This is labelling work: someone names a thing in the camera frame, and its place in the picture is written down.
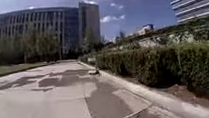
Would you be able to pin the small object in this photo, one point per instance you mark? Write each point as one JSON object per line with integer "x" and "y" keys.
{"x": 93, "y": 72}

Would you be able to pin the blue and white building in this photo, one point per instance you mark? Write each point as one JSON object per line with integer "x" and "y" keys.
{"x": 145, "y": 29}

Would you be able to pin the tall green hedge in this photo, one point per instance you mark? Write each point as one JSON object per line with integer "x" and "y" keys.
{"x": 159, "y": 63}

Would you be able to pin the grey concrete path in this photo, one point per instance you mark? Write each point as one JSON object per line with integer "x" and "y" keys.
{"x": 60, "y": 100}

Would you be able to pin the grey building with tower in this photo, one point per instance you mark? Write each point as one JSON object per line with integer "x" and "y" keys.
{"x": 41, "y": 22}

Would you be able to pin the row of trees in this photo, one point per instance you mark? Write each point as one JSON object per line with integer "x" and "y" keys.
{"x": 32, "y": 47}

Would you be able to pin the brown soil strip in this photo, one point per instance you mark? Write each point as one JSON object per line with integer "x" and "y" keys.
{"x": 180, "y": 93}

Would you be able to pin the overgrown wall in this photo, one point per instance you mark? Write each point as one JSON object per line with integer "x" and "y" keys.
{"x": 158, "y": 38}

